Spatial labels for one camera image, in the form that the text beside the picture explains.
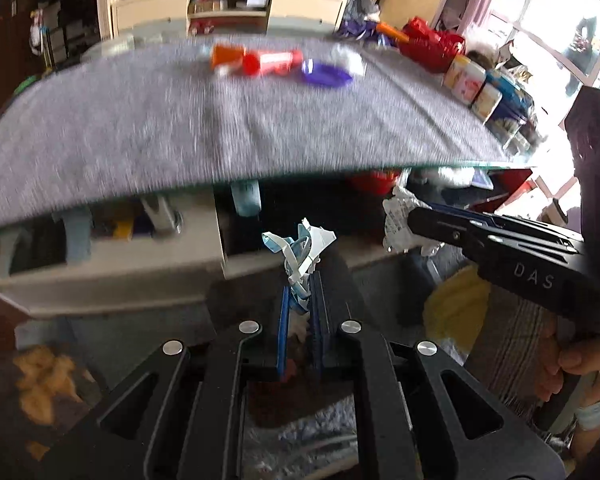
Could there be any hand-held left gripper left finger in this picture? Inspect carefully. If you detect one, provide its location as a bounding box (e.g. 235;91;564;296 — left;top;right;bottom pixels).
42;282;291;480

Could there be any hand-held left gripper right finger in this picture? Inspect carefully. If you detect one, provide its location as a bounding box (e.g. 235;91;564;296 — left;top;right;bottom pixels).
307;270;566;480

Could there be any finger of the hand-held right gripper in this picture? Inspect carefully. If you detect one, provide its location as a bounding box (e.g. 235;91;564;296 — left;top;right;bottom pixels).
424;202;503;227
409;206;583;263

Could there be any blue white torn wrapper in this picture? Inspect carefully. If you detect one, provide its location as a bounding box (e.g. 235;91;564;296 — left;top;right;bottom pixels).
261;217;337;311

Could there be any person's right forearm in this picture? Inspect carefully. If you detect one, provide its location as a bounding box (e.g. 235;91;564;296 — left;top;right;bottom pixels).
572;374;600;461

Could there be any person's right hand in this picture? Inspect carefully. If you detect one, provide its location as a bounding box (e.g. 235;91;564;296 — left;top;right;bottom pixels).
537;317;600;411

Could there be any red box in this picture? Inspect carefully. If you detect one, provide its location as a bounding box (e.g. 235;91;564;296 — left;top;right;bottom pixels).
472;167;533;211

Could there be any yellow cloth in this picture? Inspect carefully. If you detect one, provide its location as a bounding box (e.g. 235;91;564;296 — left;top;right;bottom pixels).
424;265;491;351

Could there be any grey brown striped cloth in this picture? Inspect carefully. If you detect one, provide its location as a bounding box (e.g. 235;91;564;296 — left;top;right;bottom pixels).
480;285;558;413

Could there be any red bowl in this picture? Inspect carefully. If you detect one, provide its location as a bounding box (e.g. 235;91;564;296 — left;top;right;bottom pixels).
347;170;402;196

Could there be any grey fluffy cloth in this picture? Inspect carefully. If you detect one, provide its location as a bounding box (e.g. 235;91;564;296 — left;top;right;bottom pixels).
244;400;357;480

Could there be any white bottle yellow label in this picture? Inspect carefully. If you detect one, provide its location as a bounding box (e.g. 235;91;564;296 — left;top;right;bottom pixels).
472;82;503;122

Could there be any white bottle red label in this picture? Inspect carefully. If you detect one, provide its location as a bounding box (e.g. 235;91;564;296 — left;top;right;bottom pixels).
452;62;487;105

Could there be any light blue bottle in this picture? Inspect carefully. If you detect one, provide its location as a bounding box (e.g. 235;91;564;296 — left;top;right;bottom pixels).
230;180;262;217

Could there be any white bottle yellow cap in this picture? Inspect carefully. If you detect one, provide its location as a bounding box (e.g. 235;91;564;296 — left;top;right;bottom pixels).
442;55;473;88

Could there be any red plastic bag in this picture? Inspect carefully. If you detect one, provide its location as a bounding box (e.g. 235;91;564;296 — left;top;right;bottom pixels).
397;17;466;73

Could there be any clear plastic bag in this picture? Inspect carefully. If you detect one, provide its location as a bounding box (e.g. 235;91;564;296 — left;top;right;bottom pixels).
330;42;367;77

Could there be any orange foam tube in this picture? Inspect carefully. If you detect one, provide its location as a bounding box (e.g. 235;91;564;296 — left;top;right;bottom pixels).
375;21;410;43

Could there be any grey woven table mat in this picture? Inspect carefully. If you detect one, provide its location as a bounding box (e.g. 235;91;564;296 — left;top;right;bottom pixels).
0;35;511;231

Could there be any purple cloth heap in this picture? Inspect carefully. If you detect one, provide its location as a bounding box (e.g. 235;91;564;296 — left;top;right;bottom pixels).
337;17;381;41

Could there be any large window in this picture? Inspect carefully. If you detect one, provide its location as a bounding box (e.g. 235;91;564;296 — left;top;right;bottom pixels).
490;0;600;111

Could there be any dark orange patterned cloth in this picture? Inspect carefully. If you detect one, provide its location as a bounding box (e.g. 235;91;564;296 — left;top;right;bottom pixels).
0;345;111;463

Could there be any orange cup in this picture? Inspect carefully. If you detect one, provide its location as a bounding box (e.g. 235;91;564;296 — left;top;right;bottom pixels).
211;45;246;73

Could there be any beige television cabinet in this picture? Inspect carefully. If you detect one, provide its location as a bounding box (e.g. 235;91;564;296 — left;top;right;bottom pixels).
111;0;348;43

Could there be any black storage rack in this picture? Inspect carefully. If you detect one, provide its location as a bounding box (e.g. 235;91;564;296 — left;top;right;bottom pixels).
30;0;101;63

